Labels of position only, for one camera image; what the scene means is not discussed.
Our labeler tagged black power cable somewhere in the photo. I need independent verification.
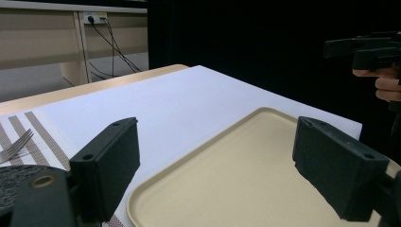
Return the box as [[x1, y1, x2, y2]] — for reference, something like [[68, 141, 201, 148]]
[[99, 17, 116, 78], [88, 16, 142, 74]]

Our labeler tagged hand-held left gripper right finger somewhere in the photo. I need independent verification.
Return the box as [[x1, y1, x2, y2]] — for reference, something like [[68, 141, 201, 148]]
[[291, 115, 391, 222]]

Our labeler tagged white table mat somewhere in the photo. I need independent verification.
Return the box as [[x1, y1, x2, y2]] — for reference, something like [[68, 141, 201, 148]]
[[0, 64, 363, 227]]

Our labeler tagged silver metal fork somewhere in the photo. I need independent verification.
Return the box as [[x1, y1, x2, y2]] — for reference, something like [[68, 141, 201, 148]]
[[0, 128, 35, 165]]

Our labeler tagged white wall power socket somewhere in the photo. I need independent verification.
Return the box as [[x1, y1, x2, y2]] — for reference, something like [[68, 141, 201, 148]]
[[82, 11, 108, 25]]

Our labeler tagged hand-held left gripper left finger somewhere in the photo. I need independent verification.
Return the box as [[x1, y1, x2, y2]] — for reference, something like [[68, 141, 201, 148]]
[[69, 116, 141, 223]]

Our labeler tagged beige wooden desk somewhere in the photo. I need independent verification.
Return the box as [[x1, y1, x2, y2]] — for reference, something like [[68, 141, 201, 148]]
[[0, 0, 149, 86]]

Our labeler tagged beige plastic tray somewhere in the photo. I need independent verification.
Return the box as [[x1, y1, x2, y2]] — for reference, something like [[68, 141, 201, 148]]
[[127, 107, 401, 227]]

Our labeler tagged striped woven placemat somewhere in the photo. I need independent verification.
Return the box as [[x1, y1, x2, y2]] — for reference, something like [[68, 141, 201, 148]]
[[0, 111, 72, 172]]

